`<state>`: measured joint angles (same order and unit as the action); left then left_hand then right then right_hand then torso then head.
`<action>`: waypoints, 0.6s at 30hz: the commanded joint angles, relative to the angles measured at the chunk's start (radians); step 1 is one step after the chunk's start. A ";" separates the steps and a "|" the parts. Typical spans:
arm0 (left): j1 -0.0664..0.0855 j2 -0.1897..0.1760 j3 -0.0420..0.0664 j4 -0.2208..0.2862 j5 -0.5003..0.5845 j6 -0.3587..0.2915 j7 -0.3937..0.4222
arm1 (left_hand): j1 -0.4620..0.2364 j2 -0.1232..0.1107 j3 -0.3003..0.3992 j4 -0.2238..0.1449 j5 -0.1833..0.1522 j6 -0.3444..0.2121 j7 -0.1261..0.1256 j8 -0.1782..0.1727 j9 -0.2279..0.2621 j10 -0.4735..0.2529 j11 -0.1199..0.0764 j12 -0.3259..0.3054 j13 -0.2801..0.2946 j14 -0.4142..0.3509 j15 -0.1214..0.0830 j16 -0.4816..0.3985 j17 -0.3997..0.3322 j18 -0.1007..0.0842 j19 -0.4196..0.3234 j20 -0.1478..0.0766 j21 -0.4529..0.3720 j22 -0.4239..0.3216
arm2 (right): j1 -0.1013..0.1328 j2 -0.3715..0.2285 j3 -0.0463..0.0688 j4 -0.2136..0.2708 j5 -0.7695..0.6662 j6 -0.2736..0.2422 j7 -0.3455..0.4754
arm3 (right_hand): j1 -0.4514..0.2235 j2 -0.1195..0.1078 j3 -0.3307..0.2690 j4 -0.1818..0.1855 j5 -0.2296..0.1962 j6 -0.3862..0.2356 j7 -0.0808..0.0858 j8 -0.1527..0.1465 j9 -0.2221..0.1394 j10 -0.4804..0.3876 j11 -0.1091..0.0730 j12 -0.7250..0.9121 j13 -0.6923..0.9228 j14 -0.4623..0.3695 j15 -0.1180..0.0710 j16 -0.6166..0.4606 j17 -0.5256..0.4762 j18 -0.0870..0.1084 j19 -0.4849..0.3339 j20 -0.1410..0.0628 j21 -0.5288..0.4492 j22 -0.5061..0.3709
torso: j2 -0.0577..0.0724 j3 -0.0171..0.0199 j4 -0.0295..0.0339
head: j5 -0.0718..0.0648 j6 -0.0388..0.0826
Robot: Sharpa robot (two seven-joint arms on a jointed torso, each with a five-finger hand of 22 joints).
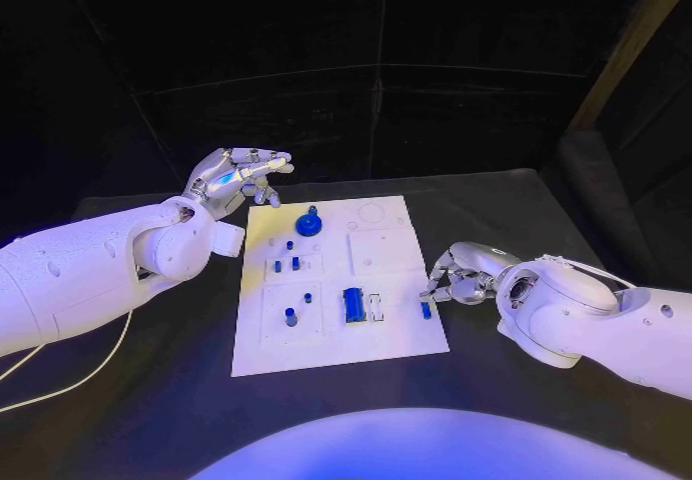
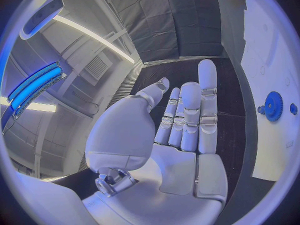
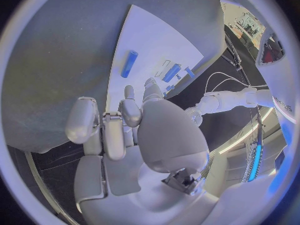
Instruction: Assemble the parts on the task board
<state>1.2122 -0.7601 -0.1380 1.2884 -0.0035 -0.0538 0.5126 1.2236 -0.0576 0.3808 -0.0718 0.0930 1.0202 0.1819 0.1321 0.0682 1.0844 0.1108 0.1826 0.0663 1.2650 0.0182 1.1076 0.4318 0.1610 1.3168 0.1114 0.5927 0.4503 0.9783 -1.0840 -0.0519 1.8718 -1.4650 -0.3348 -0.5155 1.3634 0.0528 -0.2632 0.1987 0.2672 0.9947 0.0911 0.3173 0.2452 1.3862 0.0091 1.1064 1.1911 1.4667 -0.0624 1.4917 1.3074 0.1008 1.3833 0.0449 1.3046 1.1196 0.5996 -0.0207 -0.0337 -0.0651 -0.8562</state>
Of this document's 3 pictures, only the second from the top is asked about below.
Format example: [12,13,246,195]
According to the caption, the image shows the blue plug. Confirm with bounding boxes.
[289,102,299,116]

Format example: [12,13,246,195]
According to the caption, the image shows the blue gear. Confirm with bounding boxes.
[264,90,285,123]

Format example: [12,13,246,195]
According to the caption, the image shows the glowing light bar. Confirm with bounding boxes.
[7,60,69,120]

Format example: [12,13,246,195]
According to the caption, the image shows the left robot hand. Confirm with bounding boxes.
[81,58,230,225]

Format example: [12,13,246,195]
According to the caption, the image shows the white robot head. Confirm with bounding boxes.
[18,0,65,41]

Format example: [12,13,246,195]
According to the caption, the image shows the white task board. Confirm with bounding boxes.
[216,0,299,183]

